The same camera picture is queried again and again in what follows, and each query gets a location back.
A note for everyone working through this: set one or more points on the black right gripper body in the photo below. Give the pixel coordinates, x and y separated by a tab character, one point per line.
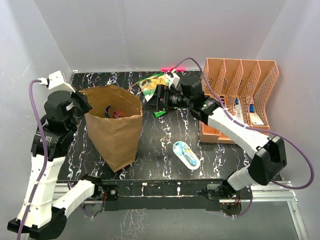
178	100

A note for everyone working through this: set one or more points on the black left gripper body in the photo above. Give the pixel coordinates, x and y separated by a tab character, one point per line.
74	119

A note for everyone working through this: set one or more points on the green cassava chips bag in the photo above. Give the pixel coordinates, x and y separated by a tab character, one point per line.
149	84

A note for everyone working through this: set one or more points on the brown paper bag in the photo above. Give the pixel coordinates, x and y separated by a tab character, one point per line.
115	139

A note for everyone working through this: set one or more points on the blue Burts chips bag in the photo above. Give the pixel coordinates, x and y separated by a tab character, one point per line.
106	112

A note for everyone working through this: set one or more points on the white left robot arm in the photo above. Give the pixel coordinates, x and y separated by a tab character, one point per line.
42	217

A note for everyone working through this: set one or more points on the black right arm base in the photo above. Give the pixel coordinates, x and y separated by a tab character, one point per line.
220	191

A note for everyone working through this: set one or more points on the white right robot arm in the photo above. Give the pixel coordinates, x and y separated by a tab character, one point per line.
268	155

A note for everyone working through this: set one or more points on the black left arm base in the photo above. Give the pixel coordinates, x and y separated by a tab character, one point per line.
105	192

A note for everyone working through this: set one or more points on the red snack packet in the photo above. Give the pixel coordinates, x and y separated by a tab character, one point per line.
116	115

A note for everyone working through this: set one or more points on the orange plastic file organizer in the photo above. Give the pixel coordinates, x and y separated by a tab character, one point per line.
244	86

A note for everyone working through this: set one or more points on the toothbrush blister pack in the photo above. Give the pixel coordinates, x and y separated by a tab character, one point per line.
186	155

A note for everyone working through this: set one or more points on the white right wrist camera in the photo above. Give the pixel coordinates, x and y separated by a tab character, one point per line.
173	78

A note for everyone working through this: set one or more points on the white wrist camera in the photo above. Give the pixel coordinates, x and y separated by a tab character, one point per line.
56	81
173	78

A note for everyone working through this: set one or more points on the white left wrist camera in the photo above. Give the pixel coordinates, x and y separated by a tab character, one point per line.
56	81

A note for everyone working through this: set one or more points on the aluminium rail frame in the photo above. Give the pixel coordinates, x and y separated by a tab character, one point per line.
158	198

